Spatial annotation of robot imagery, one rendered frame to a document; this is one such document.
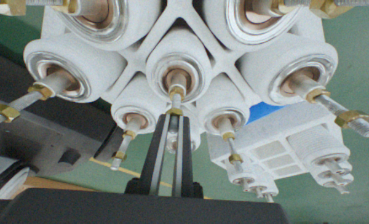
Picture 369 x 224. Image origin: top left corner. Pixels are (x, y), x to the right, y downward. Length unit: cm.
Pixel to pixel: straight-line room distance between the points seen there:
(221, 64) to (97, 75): 20
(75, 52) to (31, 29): 39
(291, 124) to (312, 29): 26
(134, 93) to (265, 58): 21
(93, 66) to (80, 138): 34
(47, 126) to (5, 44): 30
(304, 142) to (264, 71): 31
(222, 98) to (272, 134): 29
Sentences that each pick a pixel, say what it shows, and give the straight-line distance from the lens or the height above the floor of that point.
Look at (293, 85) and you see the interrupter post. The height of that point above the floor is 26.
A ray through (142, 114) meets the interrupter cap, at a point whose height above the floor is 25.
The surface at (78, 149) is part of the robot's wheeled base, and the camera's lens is 53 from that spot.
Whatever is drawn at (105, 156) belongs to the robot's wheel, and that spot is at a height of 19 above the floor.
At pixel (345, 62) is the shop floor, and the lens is 67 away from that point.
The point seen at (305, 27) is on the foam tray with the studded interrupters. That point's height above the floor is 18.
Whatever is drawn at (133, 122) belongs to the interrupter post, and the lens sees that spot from 22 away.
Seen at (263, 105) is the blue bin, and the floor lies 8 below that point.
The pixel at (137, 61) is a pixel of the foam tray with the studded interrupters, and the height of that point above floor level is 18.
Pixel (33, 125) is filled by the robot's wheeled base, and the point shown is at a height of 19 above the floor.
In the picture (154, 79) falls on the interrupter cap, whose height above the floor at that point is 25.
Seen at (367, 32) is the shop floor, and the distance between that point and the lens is 65.
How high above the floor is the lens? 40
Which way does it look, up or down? 48 degrees down
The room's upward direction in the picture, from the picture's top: 178 degrees counter-clockwise
